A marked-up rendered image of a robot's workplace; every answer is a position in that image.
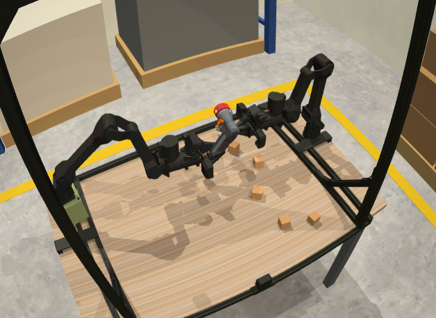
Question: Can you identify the black hose nozzle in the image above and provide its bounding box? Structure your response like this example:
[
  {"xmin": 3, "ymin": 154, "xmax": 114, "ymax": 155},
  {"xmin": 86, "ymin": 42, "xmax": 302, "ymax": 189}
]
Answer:
[{"xmin": 209, "ymin": 103, "xmax": 240, "ymax": 153}]

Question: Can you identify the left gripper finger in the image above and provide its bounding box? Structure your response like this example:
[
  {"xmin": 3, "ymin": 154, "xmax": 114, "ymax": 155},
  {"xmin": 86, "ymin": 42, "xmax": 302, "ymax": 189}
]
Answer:
[
  {"xmin": 207, "ymin": 150, "xmax": 226, "ymax": 164},
  {"xmin": 199, "ymin": 138, "xmax": 214, "ymax": 154}
]

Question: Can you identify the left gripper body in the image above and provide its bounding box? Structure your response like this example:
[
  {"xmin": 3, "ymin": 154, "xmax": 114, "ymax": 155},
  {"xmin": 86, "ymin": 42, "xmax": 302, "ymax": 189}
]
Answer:
[{"xmin": 179, "ymin": 147, "xmax": 214, "ymax": 179}]

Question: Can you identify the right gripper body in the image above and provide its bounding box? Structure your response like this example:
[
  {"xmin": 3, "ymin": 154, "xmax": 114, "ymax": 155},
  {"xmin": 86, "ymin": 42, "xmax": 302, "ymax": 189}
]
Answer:
[{"xmin": 236, "ymin": 103, "xmax": 271, "ymax": 149}]

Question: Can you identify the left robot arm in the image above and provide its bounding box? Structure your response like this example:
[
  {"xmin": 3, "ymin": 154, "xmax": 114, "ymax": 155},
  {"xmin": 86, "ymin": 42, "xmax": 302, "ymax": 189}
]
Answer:
[{"xmin": 53, "ymin": 113, "xmax": 201, "ymax": 205}]

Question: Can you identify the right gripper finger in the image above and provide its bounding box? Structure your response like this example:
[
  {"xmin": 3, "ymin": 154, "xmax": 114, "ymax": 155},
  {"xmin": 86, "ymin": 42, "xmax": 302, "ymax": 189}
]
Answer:
[
  {"xmin": 238, "ymin": 122, "xmax": 251, "ymax": 138},
  {"xmin": 236, "ymin": 115, "xmax": 246, "ymax": 126}
]

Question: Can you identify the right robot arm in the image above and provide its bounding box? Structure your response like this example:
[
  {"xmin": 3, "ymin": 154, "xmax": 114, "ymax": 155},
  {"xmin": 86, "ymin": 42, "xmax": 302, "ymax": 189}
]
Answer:
[{"xmin": 248, "ymin": 53, "xmax": 334, "ymax": 139}]

